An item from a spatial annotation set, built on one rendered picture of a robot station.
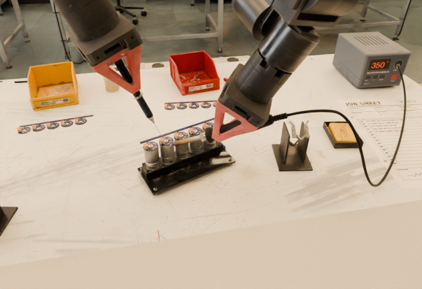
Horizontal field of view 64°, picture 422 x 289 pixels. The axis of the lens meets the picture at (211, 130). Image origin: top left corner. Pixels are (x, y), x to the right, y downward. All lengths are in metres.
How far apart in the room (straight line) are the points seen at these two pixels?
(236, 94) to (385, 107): 0.50
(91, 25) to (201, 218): 0.31
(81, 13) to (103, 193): 0.30
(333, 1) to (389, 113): 0.50
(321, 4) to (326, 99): 0.49
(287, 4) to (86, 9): 0.21
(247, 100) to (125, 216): 0.26
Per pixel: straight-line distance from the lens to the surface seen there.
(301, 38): 0.41
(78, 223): 0.56
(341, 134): 0.71
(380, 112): 0.85
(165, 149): 0.57
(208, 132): 0.52
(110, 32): 0.42
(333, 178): 0.62
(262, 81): 0.43
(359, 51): 0.91
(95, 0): 0.41
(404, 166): 0.70
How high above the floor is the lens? 1.15
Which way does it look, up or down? 35 degrees down
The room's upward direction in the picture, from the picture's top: straight up
